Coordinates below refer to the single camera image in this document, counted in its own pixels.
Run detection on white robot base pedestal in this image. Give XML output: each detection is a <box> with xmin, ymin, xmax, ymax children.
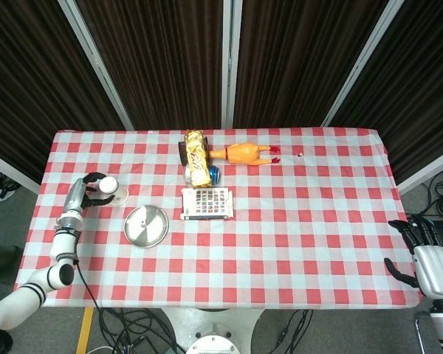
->
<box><xmin>158</xmin><ymin>306</ymin><xmax>267</xmax><ymax>354</ymax></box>

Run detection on white partition base rail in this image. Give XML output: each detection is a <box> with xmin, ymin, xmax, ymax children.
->
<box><xmin>0</xmin><ymin>147</ymin><xmax>41</xmax><ymax>195</ymax></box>
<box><xmin>396</xmin><ymin>145</ymin><xmax>443</xmax><ymax>195</ymax></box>

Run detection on white paper cup blue print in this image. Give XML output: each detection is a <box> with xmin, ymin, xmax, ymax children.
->
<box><xmin>97</xmin><ymin>176</ymin><xmax>129</xmax><ymax>207</ymax></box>

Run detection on blue white drink can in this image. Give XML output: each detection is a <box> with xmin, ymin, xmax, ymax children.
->
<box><xmin>184</xmin><ymin>164</ymin><xmax>222</xmax><ymax>185</ymax></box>

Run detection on dark brown ribbed panel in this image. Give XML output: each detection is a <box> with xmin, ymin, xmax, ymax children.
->
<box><xmin>0</xmin><ymin>0</ymin><xmax>126</xmax><ymax>185</ymax></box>
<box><xmin>232</xmin><ymin>0</ymin><xmax>389</xmax><ymax>129</ymax></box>
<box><xmin>331</xmin><ymin>0</ymin><xmax>443</xmax><ymax>185</ymax></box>
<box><xmin>75</xmin><ymin>0</ymin><xmax>227</xmax><ymax>131</ymax></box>

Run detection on silver pot lid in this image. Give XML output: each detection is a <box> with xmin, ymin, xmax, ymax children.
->
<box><xmin>123</xmin><ymin>204</ymin><xmax>170</xmax><ymax>249</ymax></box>

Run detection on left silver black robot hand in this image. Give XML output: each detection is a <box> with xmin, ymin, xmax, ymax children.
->
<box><xmin>61</xmin><ymin>171</ymin><xmax>116</xmax><ymax>222</ymax></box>

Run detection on white partition frame post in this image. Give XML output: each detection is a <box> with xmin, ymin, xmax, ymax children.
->
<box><xmin>221</xmin><ymin>0</ymin><xmax>244</xmax><ymax>130</ymax></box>
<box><xmin>321</xmin><ymin>0</ymin><xmax>406</xmax><ymax>128</ymax></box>
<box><xmin>57</xmin><ymin>0</ymin><xmax>134</xmax><ymax>131</ymax></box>

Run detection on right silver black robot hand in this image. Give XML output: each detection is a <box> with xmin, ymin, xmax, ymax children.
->
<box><xmin>383</xmin><ymin>215</ymin><xmax>443</xmax><ymax>299</ymax></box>

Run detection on orange rubber chicken toy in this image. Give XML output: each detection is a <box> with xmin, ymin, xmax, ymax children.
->
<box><xmin>209</xmin><ymin>142</ymin><xmax>283</xmax><ymax>167</ymax></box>

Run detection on red white checkered tablecloth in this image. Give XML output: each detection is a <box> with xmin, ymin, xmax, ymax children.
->
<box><xmin>13</xmin><ymin>127</ymin><xmax>424</xmax><ymax>309</ymax></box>

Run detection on flat printed cardboard box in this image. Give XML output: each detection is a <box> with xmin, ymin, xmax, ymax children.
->
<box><xmin>179</xmin><ymin>187</ymin><xmax>236</xmax><ymax>221</ymax></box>

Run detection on gold foil snack bag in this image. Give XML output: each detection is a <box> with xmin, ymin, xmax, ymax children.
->
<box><xmin>185</xmin><ymin>129</ymin><xmax>213</xmax><ymax>187</ymax></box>

